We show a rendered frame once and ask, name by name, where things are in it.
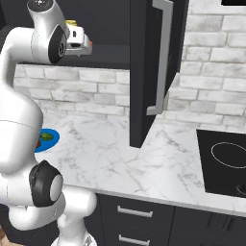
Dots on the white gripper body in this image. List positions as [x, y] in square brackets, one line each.
[86, 48]

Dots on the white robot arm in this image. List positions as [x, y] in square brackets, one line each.
[19, 134]

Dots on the dark cabinet door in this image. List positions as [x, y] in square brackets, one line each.
[141, 80]

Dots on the green avocado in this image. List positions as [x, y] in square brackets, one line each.
[46, 136]

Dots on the blue plate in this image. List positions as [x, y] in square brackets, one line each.
[53, 141]

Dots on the brown bread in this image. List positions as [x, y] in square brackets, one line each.
[37, 145]

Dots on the small red object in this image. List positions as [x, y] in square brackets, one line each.
[91, 42]

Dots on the black range hood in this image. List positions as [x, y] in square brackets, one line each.
[233, 2]

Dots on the dark drawer front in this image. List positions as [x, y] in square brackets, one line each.
[160, 235]
[160, 208]

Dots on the black hob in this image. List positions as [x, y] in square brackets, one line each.
[221, 166]

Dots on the dark wall cabinet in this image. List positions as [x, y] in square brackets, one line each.
[105, 29]

